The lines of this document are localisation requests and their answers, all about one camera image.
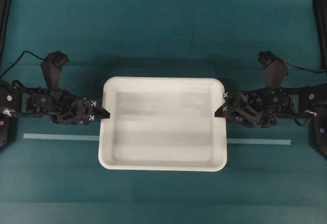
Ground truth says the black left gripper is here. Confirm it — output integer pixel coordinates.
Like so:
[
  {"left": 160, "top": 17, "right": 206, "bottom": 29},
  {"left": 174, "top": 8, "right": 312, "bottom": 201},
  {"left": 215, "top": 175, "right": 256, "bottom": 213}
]
[{"left": 24, "top": 88, "right": 110, "bottom": 126}]

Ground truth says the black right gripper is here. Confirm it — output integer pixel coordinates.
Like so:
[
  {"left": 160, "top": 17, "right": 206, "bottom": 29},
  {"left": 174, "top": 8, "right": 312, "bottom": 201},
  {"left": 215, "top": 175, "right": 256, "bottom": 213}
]
[{"left": 214, "top": 87, "right": 298, "bottom": 128}]

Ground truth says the white plastic tray case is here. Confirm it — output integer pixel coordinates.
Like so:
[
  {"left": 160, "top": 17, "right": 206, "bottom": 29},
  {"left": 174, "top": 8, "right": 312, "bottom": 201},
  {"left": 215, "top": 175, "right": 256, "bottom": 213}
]
[{"left": 98, "top": 77, "right": 227, "bottom": 172}]

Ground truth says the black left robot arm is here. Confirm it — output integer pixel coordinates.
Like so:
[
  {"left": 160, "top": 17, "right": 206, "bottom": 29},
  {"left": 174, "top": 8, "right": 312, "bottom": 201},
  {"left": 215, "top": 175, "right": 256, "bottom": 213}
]
[{"left": 1, "top": 80, "right": 110, "bottom": 147}]

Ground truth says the light blue tape strip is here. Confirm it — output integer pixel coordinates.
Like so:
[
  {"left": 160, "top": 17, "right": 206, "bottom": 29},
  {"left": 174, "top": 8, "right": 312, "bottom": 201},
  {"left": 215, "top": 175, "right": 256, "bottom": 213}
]
[{"left": 23, "top": 133, "right": 99, "bottom": 141}]

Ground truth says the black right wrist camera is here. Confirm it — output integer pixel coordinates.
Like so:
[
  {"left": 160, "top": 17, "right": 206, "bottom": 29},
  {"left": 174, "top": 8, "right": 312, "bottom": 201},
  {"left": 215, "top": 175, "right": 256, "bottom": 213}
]
[{"left": 258, "top": 51, "right": 289, "bottom": 89}]

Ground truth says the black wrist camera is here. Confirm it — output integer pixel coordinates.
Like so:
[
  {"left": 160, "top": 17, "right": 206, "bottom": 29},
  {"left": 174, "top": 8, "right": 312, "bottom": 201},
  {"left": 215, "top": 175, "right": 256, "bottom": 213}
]
[
  {"left": 258, "top": 51, "right": 289, "bottom": 89},
  {"left": 40, "top": 51, "right": 69, "bottom": 89}
]

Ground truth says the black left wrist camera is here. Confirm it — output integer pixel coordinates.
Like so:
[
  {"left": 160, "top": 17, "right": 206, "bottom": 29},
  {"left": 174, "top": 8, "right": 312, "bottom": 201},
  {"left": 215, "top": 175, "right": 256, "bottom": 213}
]
[{"left": 40, "top": 51, "right": 69, "bottom": 89}]

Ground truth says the black right camera cable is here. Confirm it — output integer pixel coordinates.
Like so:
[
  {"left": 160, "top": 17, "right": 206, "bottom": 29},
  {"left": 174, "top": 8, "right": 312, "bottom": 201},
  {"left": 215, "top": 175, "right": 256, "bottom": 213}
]
[{"left": 281, "top": 60, "right": 327, "bottom": 73}]

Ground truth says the black camera cable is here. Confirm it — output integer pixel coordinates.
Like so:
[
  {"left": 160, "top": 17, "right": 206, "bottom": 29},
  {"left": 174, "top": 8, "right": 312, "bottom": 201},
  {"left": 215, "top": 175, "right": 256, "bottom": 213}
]
[
  {"left": 0, "top": 51, "right": 45, "bottom": 78},
  {"left": 281, "top": 60, "right": 327, "bottom": 73}
]

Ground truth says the black left camera cable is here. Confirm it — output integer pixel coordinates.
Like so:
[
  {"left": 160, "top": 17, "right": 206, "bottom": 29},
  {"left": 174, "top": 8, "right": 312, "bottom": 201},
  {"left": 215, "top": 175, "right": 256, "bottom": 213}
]
[{"left": 0, "top": 51, "right": 45, "bottom": 78}]

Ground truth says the black left frame post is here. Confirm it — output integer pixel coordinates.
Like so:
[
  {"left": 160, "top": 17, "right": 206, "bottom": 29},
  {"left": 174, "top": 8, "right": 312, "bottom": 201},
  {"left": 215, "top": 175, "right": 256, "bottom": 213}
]
[{"left": 0, "top": 0, "right": 11, "bottom": 63}]

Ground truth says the black frame post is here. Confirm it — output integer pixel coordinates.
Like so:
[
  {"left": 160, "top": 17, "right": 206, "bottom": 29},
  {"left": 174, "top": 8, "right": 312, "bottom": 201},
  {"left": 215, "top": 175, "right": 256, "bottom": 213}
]
[
  {"left": 313, "top": 0, "right": 326, "bottom": 67},
  {"left": 0, "top": 0, "right": 11, "bottom": 63}
]

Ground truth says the black right frame post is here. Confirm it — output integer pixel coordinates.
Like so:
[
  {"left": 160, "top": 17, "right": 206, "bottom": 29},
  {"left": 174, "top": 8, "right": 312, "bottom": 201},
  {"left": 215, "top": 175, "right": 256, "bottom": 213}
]
[{"left": 313, "top": 0, "right": 326, "bottom": 67}]

